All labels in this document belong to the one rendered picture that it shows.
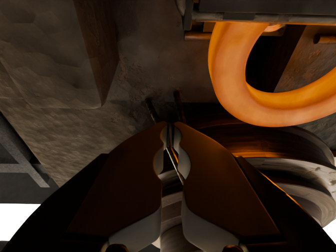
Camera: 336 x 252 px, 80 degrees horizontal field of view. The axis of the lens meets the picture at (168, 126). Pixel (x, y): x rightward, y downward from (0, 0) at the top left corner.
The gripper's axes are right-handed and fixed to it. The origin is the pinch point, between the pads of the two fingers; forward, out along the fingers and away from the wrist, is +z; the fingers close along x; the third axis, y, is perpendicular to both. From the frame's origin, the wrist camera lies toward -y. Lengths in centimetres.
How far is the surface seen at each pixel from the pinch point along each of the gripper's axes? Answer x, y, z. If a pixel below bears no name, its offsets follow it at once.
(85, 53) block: -6.8, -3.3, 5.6
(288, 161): 16.6, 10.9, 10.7
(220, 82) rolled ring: 5.2, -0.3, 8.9
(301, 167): 19.1, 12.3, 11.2
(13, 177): -563, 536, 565
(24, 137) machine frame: -33.3, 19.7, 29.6
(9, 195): -539, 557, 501
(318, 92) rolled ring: 17.1, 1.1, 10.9
